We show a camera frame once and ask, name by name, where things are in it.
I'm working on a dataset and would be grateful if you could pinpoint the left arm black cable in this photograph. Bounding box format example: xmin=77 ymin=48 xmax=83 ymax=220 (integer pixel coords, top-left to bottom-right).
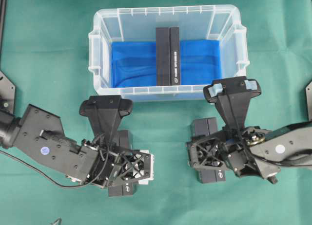
xmin=0 ymin=134 xmax=110 ymax=188

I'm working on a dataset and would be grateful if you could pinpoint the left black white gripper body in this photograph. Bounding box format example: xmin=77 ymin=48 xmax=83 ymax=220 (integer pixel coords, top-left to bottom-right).
xmin=68 ymin=134 xmax=155 ymax=190

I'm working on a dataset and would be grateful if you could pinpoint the black frame rail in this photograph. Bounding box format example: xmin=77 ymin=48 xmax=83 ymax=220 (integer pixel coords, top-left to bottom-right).
xmin=0 ymin=0 xmax=7 ymax=49

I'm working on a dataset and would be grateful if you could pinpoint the small dark tripod tip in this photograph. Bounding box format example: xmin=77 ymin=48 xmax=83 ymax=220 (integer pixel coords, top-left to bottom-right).
xmin=48 ymin=215 xmax=63 ymax=225

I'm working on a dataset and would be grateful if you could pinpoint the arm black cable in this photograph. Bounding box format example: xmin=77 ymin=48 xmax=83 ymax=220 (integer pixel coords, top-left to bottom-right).
xmin=275 ymin=154 xmax=312 ymax=169
xmin=0 ymin=134 xmax=110 ymax=188

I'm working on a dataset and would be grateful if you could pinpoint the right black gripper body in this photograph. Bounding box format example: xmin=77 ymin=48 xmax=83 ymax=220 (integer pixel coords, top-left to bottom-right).
xmin=186 ymin=124 xmax=280 ymax=184

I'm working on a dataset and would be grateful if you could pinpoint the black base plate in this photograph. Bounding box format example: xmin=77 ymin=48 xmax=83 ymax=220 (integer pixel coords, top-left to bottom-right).
xmin=305 ymin=81 xmax=312 ymax=121
xmin=0 ymin=71 xmax=16 ymax=114

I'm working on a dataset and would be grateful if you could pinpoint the black realsense box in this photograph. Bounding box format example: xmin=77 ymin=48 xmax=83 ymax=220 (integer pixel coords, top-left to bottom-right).
xmin=190 ymin=117 xmax=227 ymax=184
xmin=107 ymin=130 xmax=138 ymax=198
xmin=156 ymin=27 xmax=181 ymax=86

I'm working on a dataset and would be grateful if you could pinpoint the clear plastic storage case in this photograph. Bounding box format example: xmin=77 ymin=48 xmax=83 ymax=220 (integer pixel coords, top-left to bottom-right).
xmin=89 ymin=5 xmax=250 ymax=101

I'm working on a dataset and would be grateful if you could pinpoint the green table cloth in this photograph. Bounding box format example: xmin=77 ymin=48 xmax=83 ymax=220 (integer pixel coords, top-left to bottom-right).
xmin=0 ymin=0 xmax=312 ymax=225

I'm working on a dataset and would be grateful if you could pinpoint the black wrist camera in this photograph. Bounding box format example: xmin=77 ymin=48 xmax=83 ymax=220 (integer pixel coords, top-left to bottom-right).
xmin=203 ymin=76 xmax=262 ymax=132
xmin=79 ymin=95 xmax=133 ymax=144

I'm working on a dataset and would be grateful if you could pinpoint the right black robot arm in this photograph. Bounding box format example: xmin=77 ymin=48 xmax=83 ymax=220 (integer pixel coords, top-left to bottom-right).
xmin=186 ymin=121 xmax=312 ymax=184

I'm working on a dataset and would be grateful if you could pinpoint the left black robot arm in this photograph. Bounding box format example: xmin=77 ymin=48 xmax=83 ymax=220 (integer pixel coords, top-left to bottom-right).
xmin=0 ymin=105 xmax=154 ymax=189

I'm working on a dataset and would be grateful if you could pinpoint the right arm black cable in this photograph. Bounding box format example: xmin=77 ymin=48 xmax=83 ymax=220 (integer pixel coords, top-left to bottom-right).
xmin=275 ymin=154 xmax=312 ymax=169

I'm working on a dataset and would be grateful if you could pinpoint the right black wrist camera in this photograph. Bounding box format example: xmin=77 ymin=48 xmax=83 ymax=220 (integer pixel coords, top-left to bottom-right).
xmin=203 ymin=76 xmax=262 ymax=132

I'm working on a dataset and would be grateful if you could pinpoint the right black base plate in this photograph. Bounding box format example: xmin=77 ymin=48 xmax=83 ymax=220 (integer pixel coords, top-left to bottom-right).
xmin=305 ymin=81 xmax=312 ymax=121

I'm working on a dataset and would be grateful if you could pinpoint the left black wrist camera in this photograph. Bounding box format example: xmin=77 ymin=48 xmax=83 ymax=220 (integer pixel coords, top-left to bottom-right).
xmin=79 ymin=95 xmax=133 ymax=144

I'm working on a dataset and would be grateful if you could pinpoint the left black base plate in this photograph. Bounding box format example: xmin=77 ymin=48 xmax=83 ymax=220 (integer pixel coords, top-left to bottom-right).
xmin=0 ymin=71 xmax=16 ymax=114

